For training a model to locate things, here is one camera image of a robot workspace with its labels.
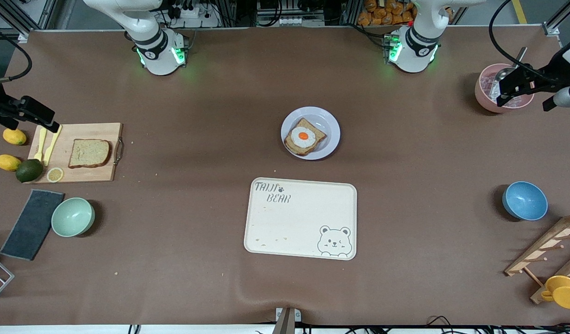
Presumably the yellow plastic knife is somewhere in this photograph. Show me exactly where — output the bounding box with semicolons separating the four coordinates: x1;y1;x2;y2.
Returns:
44;125;63;167

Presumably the white power strip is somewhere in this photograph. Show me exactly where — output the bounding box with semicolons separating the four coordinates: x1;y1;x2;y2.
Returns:
162;0;220;28

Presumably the round white plate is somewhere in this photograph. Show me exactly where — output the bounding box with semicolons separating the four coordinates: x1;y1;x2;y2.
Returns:
281;107;341;161

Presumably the bread slice under egg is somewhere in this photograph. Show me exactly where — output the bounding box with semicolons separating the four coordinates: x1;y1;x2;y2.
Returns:
284;118;327;156

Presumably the cream bear print tray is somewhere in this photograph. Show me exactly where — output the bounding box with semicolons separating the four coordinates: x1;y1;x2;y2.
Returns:
243;177;358;261

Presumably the clear ice cubes pile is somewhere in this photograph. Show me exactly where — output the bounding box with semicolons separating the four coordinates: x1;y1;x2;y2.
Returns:
480;74;532;109

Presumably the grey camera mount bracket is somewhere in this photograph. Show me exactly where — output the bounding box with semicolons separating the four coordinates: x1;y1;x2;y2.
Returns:
272;307;302;334

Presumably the mint green bowl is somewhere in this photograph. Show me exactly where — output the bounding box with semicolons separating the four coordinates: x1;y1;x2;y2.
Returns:
51;198;96;238

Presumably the blue bowl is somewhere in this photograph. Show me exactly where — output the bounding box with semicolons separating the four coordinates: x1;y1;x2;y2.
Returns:
502;181;548;221

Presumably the yellow plastic fork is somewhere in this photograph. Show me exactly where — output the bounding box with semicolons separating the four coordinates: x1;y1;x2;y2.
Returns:
34;128;48;162

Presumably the green avocado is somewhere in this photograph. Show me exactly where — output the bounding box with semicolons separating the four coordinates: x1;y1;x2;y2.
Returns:
16;159;44;183

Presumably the wooden cutting board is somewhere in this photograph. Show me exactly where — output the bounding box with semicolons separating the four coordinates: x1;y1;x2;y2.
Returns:
27;122;124;184

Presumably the wooden peg rack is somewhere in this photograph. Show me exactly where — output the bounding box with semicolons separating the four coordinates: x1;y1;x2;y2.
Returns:
504;213;570;304

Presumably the fried egg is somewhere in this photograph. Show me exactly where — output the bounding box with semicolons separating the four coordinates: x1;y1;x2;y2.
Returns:
290;126;317;149

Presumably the pile of orange buns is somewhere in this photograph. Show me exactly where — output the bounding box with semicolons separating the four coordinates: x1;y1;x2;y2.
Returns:
358;0;417;26

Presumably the pink bowl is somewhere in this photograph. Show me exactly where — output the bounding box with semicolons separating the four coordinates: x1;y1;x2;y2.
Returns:
474;64;535;113

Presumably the metal scoop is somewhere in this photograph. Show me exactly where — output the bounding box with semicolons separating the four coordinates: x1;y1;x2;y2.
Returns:
491;46;528;96

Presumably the plain brown bread slice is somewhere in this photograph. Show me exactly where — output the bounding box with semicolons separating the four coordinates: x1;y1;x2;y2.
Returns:
68;139;112;169

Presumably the metal wire rack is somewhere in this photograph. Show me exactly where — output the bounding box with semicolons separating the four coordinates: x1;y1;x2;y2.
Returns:
0;250;15;304

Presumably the yellow cup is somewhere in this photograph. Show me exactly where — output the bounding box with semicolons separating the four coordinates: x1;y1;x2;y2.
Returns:
541;276;570;309

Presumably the aluminium frame profile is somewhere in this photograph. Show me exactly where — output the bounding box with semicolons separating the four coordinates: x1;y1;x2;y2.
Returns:
0;0;58;42
543;0;570;37

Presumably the dark grey cloth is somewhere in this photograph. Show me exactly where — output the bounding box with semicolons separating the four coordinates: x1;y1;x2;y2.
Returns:
0;189;65;261

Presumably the yellow lemon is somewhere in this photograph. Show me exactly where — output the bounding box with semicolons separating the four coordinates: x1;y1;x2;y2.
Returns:
3;128;27;146
0;154;22;172

